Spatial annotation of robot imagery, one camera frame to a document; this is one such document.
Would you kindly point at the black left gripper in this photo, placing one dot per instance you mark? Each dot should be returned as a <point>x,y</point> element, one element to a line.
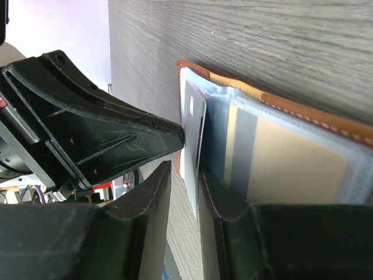
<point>58,125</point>

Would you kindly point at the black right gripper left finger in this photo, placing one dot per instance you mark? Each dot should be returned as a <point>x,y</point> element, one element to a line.
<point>125,239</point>

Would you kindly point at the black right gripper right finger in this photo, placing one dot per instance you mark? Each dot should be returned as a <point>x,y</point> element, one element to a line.
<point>251,241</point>

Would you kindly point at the brown leather card holder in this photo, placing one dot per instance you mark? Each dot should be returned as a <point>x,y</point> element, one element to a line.
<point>271,150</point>

